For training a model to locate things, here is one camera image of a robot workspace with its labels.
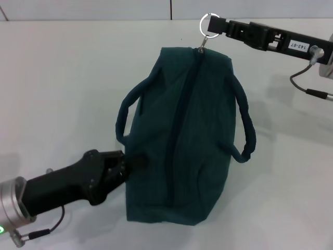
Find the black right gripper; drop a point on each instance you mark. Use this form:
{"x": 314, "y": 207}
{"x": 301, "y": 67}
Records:
{"x": 299, "y": 44}

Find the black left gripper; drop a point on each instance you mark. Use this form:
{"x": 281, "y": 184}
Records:
{"x": 65, "y": 185}

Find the dark teal lunch bag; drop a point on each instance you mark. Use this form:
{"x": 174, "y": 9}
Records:
{"x": 187, "y": 143}

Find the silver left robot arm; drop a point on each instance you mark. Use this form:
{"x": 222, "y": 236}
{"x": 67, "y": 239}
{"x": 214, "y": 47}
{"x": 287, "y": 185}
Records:
{"x": 13, "y": 205}

